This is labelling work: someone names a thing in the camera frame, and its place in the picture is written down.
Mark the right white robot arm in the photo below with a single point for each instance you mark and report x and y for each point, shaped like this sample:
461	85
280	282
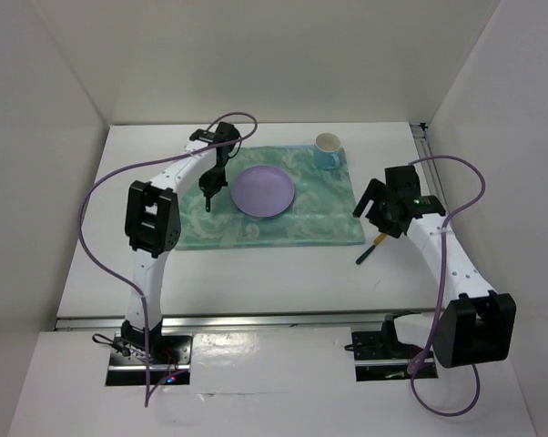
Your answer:
472	322

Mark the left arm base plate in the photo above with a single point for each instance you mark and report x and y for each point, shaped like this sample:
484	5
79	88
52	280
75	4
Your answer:
173	353

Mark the blue mug white inside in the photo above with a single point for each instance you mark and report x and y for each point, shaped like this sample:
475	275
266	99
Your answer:
326	152

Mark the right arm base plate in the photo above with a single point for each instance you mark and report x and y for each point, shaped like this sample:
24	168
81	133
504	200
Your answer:
372	346

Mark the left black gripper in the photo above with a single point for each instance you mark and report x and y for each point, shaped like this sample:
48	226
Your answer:
209	187

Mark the aluminium right side rail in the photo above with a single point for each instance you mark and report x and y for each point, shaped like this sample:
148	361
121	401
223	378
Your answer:
419	132

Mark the green patterned cloth napkin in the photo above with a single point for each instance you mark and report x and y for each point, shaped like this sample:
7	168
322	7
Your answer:
319	215

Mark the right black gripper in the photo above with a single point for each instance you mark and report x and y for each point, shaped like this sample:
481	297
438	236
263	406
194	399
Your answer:
374	190

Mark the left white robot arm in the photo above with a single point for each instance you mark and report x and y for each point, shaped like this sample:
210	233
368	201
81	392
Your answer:
153	225

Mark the purple plate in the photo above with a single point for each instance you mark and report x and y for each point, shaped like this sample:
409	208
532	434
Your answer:
263	191

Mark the gold knife black handle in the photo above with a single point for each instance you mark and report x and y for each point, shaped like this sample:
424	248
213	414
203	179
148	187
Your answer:
371	248

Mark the aluminium rail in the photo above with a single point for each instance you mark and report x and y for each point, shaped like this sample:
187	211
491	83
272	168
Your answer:
237	321
419	132

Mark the aluminium front rail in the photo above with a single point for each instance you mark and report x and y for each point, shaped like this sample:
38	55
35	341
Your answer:
237	321

